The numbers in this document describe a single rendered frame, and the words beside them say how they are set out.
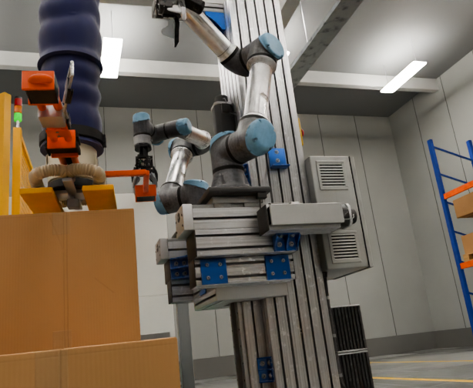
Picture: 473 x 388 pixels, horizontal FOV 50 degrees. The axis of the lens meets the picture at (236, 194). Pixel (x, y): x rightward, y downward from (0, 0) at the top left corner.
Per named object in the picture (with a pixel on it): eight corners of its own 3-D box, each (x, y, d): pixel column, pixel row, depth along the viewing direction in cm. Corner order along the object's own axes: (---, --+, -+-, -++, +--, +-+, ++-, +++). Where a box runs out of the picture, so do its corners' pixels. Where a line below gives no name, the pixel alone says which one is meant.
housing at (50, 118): (41, 128, 140) (41, 113, 141) (67, 128, 141) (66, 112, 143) (36, 117, 133) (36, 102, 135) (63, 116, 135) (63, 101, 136)
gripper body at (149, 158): (135, 169, 210) (133, 142, 213) (135, 176, 218) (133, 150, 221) (154, 168, 211) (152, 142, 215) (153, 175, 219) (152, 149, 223)
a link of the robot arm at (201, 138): (222, 152, 268) (188, 136, 221) (202, 156, 271) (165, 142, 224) (219, 131, 270) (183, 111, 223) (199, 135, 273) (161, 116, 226)
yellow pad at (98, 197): (91, 218, 195) (90, 205, 196) (118, 216, 197) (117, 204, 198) (82, 191, 163) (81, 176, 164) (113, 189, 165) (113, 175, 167)
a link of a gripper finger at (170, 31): (159, 45, 176) (161, 18, 173) (176, 47, 178) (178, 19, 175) (161, 46, 173) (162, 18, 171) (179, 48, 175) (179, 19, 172)
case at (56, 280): (28, 363, 187) (29, 256, 198) (139, 351, 195) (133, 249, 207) (-18, 365, 131) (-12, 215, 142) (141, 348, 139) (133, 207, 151)
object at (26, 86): (28, 105, 128) (28, 88, 129) (59, 105, 129) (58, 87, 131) (21, 88, 120) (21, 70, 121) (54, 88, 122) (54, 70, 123)
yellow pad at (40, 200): (38, 221, 191) (38, 208, 192) (66, 219, 193) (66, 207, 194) (18, 194, 159) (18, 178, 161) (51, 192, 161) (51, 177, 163)
